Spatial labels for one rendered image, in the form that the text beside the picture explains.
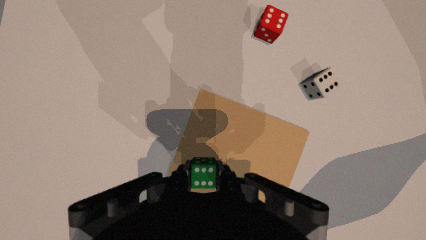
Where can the white die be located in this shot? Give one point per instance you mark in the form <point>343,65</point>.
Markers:
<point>321,84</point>

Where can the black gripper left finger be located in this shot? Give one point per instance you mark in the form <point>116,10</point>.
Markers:
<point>90,216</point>

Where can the tan flat mat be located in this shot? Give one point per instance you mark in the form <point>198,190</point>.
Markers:
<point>243,138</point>

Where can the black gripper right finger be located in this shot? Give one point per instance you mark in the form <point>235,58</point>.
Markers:
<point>307,214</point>

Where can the green die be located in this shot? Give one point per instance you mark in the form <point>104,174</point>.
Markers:
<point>203,173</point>

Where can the red die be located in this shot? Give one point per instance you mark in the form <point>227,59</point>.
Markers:
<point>271,24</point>

